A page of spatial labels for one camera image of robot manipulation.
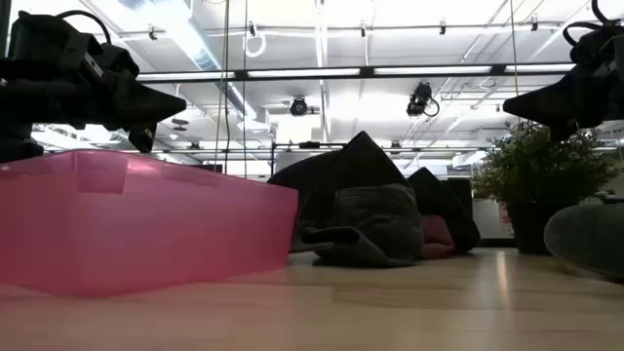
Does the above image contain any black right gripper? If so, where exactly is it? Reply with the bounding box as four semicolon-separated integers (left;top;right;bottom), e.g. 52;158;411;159
502;36;624;142

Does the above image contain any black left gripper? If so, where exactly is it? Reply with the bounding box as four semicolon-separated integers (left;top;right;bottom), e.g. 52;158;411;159
8;12;188;154

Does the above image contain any pink translucent plastic bin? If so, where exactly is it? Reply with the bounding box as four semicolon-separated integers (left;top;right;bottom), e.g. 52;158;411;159
0;148;299;298

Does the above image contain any dark gray knit beanie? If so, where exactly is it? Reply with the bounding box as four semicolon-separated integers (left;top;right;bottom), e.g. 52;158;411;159
266;130;425;268
543;202;624;280

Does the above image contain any green potted artificial plant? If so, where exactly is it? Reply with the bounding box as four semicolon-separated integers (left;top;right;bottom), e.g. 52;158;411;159
471;119;623;255

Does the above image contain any black bar with light strips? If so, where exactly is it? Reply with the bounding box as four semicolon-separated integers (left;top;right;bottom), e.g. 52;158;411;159
136;61;577;83

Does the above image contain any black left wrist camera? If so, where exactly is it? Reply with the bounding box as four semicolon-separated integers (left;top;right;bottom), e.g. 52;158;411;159
80;42;141;82

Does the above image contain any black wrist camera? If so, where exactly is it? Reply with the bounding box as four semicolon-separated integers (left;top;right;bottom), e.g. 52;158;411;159
567;28;616;69
80;42;141;82

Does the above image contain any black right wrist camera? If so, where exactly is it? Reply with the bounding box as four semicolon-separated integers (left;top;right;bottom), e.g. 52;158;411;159
567;28;616;69

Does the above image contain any thin hanging cable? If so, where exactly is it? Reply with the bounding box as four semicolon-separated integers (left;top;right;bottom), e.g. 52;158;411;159
242;0;249;179
213;0;232;175

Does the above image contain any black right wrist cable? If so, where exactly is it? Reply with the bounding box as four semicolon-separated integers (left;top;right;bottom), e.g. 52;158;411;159
563;0;611;48

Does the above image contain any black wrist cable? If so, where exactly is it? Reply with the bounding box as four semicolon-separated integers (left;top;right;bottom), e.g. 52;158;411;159
563;0;611;48
56;9;113;45

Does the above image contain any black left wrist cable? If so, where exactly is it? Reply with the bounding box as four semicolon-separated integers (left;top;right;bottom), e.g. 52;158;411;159
56;9;113;45

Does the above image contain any white cable loop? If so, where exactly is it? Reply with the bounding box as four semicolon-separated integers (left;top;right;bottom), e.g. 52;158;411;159
243;28;267;59

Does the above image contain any black overhead camera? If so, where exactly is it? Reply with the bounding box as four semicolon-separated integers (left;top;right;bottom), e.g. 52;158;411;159
407;81;441;118

